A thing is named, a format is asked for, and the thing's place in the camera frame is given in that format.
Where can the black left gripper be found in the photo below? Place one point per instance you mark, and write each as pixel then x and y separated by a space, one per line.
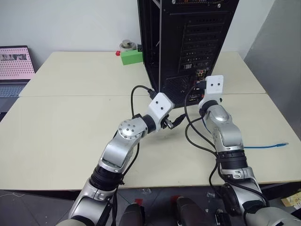
pixel 168 124

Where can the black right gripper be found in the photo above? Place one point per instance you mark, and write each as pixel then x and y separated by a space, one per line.
pixel 200 85

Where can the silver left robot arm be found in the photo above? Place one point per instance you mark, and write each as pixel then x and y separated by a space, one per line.
pixel 122 150

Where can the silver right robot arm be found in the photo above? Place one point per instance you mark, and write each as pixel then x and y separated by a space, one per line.
pixel 225 139

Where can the black computer tower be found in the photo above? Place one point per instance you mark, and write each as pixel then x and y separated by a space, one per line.
pixel 188 35

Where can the small black device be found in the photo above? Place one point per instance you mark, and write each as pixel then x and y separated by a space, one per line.
pixel 140 47

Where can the green box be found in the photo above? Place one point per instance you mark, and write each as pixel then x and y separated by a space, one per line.
pixel 132 57

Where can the grey partition panel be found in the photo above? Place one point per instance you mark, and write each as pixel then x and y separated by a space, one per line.
pixel 275 47

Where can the small red object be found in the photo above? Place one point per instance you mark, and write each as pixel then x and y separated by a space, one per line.
pixel 117 53

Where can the dark rounded shape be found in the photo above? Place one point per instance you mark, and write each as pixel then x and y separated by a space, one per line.
pixel 132 215
pixel 190 212

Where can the cardboard scrap on floor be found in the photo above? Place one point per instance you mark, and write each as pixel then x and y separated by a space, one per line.
pixel 291 202

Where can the laptop with pink screen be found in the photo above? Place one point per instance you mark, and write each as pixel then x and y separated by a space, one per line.
pixel 14 63

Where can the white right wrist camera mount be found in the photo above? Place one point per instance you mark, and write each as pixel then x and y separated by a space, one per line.
pixel 214 86

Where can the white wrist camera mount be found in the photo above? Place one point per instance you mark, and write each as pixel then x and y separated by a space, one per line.
pixel 214 86
pixel 160 104

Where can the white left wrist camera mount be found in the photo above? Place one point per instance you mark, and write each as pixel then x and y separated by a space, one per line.
pixel 160 104

